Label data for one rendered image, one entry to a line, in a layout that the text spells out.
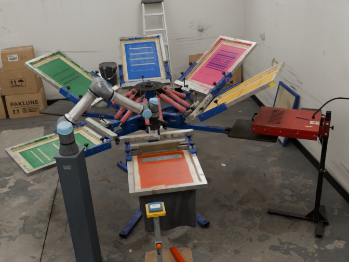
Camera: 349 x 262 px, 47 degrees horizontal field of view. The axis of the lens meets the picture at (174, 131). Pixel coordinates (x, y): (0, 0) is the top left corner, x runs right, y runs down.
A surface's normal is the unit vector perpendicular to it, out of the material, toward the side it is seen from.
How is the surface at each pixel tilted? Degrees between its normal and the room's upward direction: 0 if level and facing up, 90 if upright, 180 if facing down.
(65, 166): 90
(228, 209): 0
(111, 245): 0
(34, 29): 90
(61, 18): 90
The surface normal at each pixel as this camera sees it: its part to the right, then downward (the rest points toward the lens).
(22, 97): 0.15, 0.40
